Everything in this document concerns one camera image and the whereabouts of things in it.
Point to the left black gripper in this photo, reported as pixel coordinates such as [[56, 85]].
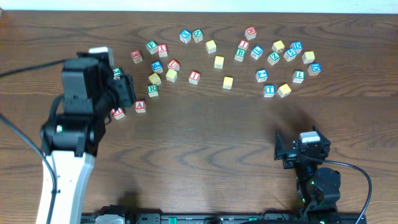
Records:
[[126, 90]]

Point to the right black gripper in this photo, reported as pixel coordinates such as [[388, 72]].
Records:
[[289, 154]]

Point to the green R block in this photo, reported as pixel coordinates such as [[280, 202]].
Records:
[[152, 90]]

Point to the yellow block O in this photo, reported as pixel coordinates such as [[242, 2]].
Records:
[[228, 82], [171, 75]]

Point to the green B block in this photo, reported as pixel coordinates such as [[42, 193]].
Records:
[[239, 55]]

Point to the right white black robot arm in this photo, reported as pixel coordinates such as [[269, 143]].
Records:
[[318, 188]]

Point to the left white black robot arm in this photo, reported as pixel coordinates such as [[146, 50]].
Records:
[[73, 131]]

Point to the red A block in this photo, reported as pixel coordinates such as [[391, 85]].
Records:
[[140, 106]]

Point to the red U block lower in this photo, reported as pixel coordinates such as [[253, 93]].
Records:
[[118, 113]]

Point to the red u block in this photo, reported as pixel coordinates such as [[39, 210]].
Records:
[[118, 113], [174, 65]]

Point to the green J block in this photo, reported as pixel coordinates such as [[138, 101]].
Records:
[[117, 73]]

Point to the red G block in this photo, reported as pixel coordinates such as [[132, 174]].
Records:
[[136, 56]]

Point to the blue P block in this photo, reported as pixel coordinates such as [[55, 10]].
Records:
[[157, 67]]

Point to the green F block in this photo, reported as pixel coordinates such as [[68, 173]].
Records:
[[152, 47]]

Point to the red U block upper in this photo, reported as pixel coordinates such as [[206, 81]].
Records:
[[174, 65]]

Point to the red Y block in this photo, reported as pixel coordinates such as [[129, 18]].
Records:
[[162, 50]]

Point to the blue T block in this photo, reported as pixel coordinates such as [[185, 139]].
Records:
[[269, 91]]

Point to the green L block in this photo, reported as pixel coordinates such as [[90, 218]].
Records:
[[298, 76]]

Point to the red I block centre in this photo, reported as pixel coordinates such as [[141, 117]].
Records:
[[194, 77]]

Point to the red i block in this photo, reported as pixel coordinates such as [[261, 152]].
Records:
[[244, 45], [194, 77]]

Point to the blue D block right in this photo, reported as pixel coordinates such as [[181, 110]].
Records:
[[314, 69]]

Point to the blue d block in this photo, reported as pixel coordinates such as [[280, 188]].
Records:
[[296, 46], [314, 69]]

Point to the blue X block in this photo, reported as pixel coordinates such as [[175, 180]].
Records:
[[185, 36]]

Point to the yellow 8 block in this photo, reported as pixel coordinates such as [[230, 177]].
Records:
[[308, 57]]

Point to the blue S block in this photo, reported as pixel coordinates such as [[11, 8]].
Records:
[[290, 54]]

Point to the green Z block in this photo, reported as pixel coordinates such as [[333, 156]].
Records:
[[273, 58]]

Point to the green N block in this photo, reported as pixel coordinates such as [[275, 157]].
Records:
[[197, 35]]

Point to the blue D block upper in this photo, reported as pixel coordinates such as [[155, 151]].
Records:
[[296, 46]]

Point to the blue L block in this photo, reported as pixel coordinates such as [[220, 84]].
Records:
[[256, 52]]

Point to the red I block right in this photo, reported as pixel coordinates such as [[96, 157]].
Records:
[[244, 45]]

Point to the red H block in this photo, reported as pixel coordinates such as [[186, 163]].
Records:
[[250, 33]]

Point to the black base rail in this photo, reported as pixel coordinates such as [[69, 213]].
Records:
[[120, 214]]

